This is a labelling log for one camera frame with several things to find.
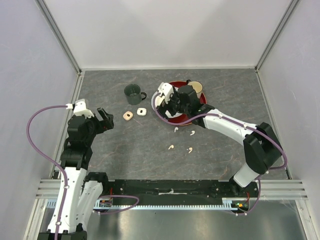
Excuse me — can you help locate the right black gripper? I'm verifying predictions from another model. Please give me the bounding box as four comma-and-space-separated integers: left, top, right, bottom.
155, 89, 190, 122

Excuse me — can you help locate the white earbud case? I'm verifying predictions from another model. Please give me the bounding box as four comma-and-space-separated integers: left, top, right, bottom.
136, 107, 147, 116

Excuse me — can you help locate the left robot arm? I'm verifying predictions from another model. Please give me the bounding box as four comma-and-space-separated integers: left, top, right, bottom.
37, 107, 114, 240

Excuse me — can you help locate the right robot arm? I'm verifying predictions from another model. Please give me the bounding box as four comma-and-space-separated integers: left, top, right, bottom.
151, 82, 288, 197

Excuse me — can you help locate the pink earbud case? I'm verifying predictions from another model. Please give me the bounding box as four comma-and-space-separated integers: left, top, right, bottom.
122, 111, 134, 121

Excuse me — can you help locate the white plate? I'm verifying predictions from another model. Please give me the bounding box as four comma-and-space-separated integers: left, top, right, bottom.
151, 82, 182, 120

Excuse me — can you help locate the red round tray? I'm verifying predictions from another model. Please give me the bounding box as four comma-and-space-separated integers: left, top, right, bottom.
152, 79, 206, 126

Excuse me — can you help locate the beige cup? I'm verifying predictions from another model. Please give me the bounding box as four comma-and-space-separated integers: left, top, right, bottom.
186, 79, 203, 99

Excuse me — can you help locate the dark green mug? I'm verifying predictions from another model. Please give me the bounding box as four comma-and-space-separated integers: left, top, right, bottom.
124, 84, 147, 106

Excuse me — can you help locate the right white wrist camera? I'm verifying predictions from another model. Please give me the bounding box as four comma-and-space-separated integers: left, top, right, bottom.
156, 82, 174, 104

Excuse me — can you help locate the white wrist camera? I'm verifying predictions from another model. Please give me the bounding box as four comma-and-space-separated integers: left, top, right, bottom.
156, 82, 174, 104
65, 98, 95, 119

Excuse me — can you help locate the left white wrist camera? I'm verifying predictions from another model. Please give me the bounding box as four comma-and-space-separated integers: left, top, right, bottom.
65, 98, 95, 119

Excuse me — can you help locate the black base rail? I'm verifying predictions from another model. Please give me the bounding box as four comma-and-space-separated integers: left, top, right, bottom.
101, 179, 259, 207

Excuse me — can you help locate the left rear aluminium post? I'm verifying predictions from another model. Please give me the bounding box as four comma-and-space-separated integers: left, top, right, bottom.
35, 0, 82, 75

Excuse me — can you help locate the aluminium post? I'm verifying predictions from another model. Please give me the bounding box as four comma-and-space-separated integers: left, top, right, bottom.
35, 0, 82, 75
254, 0, 300, 73

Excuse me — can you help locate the slotted cable duct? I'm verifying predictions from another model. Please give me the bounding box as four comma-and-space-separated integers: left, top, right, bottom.
46, 198, 251, 211

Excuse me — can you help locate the front aluminium frame rail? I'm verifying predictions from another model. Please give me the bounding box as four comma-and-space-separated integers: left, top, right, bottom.
35, 179, 308, 200

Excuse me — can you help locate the right rear aluminium post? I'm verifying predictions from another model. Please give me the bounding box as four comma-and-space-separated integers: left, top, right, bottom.
254, 0, 300, 73

